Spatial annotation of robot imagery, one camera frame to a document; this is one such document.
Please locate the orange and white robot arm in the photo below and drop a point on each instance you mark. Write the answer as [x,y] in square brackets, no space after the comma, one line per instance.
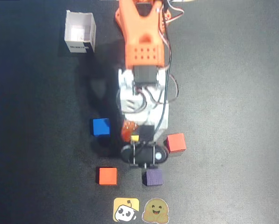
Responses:
[142,46]

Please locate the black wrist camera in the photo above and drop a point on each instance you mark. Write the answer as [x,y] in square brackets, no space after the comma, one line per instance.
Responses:
[144,155]

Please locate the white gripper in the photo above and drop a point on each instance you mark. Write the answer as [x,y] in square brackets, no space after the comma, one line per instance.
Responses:
[147,131]

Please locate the yellow cube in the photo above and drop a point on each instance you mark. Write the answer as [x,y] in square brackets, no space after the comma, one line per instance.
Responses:
[134,138]

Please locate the white open cardboard box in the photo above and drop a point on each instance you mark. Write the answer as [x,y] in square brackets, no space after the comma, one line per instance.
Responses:
[79,30]

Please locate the blue cube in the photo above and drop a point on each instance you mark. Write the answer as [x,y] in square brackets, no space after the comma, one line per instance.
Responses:
[100,127]

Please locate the yellow robot logo sticker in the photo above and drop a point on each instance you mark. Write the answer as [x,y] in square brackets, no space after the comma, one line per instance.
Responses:
[121,204]

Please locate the purple cube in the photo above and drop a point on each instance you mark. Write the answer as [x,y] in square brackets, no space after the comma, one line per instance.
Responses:
[153,177]

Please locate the orange cube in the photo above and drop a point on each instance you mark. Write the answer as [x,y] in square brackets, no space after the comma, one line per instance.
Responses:
[107,176]

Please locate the red cube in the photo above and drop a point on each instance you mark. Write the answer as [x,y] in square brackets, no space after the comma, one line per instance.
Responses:
[176,142]

